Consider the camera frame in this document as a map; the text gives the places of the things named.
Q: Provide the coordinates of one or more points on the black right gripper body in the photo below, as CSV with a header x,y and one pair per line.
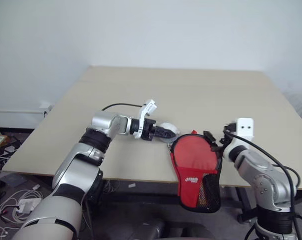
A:
x,y
229,130

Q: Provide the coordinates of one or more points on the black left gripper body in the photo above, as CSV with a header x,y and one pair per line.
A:
x,y
148,130

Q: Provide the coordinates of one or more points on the red black paddle case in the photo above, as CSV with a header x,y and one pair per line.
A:
x,y
193,162

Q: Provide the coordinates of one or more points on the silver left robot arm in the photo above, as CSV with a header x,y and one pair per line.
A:
x,y
73,175

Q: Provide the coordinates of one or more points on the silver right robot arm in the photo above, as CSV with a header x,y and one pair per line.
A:
x,y
263,175

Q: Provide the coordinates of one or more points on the red paddle edge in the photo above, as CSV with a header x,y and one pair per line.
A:
x,y
194,131

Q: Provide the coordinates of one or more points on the white round disc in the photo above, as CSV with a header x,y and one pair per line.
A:
x,y
176,129

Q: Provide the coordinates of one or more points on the white label sticker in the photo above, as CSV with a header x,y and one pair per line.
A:
x,y
132,185

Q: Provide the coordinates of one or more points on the dark rounded seat shape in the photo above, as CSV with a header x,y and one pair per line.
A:
x,y
170,228

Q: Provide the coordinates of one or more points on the white power adapter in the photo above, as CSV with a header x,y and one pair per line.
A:
x,y
28,203

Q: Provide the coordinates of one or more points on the grey flat floor pad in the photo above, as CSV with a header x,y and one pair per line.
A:
x,y
14,178

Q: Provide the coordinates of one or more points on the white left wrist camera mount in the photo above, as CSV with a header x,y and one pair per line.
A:
x,y
142,117

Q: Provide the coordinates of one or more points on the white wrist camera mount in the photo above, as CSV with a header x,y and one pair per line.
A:
x,y
245,127
142,117

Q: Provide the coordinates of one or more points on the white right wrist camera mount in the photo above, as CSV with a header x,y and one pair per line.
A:
x,y
245,127

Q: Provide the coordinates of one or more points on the black table leg frame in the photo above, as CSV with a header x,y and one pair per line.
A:
x,y
244,202

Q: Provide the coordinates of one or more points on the white wall socket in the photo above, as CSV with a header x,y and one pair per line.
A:
x,y
46,108

